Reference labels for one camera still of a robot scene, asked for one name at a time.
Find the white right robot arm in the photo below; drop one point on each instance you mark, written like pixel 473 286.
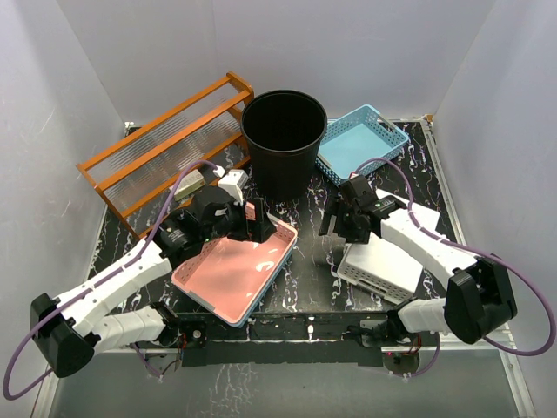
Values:
pixel 479 295

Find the aluminium front frame rail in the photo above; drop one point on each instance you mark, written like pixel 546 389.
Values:
pixel 304 378

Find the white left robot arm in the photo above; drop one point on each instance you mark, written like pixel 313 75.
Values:
pixel 72 328

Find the blue plastic basket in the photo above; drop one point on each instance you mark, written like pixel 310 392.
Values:
pixel 358 142

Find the large black plastic bin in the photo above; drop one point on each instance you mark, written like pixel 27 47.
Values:
pixel 283 130

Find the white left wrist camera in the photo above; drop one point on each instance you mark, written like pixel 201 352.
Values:
pixel 233 183

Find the pink plastic basket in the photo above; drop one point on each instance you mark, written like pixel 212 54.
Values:
pixel 226 276

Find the small beige box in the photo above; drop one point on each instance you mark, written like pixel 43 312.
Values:
pixel 191 182

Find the white perforated plastic basket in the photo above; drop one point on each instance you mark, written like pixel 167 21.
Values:
pixel 381 268

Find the orange wooden rack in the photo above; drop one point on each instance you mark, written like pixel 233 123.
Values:
pixel 134 176

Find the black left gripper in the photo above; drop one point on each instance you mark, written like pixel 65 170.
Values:
pixel 263 226

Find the blue tray under pink basket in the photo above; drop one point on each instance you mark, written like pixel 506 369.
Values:
pixel 282 294

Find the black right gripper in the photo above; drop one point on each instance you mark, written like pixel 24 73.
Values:
pixel 337 208

